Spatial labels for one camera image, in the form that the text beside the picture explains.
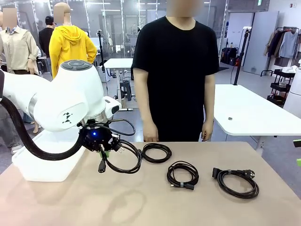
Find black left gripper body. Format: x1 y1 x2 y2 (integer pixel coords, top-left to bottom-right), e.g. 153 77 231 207
78 124 121 153

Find black power cable angled plug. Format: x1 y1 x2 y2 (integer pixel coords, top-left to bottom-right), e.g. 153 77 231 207
97 138 143 175

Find black cable with grey tie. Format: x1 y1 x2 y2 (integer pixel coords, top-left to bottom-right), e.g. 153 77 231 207
166 161 200 190

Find person's left forearm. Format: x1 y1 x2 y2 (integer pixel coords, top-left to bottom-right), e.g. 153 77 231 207
202 73 216 129

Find person's right forearm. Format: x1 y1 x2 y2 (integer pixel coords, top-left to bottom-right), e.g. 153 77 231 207
133 67 156 125

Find person's right hand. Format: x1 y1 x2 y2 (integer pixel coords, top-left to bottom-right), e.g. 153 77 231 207
143 122 159 143

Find person's left hand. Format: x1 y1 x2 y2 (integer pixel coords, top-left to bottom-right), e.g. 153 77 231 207
201 126 214 142

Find black stool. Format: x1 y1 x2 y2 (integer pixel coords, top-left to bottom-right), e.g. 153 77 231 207
119 80 133 102

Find black utility cart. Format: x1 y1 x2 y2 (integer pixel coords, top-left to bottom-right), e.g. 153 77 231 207
267 68 296 106

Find clear plastic storage bin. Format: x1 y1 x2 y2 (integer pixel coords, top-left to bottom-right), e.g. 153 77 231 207
11 128 90 182

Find large white table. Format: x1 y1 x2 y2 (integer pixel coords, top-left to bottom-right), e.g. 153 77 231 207
213 83 301 156

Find small white desk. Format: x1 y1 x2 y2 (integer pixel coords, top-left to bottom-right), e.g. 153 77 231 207
103 58 139 111

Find bystander legs with trousers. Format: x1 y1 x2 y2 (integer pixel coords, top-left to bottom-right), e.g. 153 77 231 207
0 103 24 155

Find mannequin in yellow hoodie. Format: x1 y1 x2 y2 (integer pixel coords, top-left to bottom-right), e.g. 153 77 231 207
48 2 97 80

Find person in black t-shirt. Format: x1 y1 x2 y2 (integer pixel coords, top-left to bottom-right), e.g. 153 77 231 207
131 16 221 142

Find clothes rack with garments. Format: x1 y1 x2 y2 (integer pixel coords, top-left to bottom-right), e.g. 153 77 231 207
260 26 301 77

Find black pole stand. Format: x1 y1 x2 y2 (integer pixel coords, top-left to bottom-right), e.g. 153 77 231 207
231 26 252 86

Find bystander in black cap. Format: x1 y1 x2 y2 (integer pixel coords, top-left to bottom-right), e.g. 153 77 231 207
39 15 56 58

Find black suitcase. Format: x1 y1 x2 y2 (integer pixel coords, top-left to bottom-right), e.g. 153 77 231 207
222 47 238 66

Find mannequin in beige shirt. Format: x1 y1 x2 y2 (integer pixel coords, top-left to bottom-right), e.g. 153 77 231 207
0 7 42 135

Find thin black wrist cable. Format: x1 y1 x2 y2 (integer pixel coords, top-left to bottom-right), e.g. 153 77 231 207
103 119 136 137

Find white rounded pedestal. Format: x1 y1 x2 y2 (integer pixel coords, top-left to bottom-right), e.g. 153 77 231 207
283 67 301 118

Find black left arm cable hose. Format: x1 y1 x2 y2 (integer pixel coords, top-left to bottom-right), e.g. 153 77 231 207
0 96 86 162

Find black tripod with camera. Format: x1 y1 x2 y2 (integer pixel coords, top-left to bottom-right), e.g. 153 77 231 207
97 29 109 95

